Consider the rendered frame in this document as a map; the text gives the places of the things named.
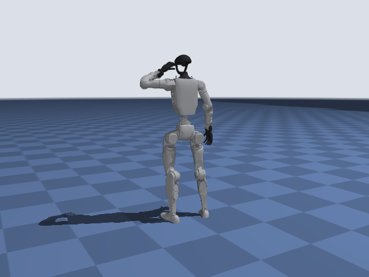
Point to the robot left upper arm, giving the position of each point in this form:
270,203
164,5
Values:
167,84

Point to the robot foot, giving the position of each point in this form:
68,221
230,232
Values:
204,214
173,219

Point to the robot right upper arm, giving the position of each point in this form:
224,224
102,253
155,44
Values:
204,96

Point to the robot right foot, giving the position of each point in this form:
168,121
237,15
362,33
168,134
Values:
204,214

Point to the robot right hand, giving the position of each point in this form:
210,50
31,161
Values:
209,136

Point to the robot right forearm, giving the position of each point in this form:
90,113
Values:
208,118

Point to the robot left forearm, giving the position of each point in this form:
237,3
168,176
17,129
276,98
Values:
151,76

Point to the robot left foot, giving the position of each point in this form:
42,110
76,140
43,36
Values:
173,219

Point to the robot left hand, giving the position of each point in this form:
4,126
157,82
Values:
165,68

